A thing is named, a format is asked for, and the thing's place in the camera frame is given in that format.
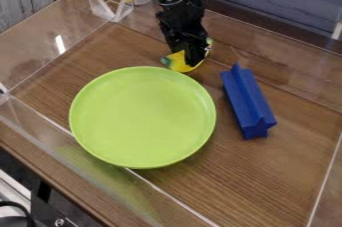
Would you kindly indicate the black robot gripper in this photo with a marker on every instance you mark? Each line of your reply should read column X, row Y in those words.
column 181, row 25

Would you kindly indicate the yellow toy banana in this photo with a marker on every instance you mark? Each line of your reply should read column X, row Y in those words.
column 175, row 60

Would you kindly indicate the green round plate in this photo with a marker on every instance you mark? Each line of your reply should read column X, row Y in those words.
column 142, row 117

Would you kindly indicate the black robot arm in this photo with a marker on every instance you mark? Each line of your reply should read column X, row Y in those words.
column 181, row 25

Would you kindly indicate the blue star-shaped block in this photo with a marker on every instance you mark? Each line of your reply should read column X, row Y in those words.
column 251, row 109

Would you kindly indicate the clear acrylic corner bracket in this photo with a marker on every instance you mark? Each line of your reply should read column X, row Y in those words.
column 111, row 10

